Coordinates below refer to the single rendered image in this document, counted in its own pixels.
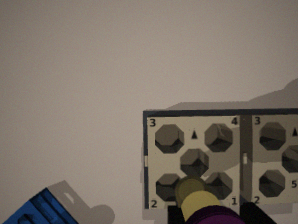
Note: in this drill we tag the blue tube rack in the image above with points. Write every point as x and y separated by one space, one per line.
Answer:
35 212

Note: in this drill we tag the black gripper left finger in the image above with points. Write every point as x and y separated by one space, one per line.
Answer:
175 215

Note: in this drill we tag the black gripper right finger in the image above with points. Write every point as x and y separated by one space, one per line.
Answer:
252 214

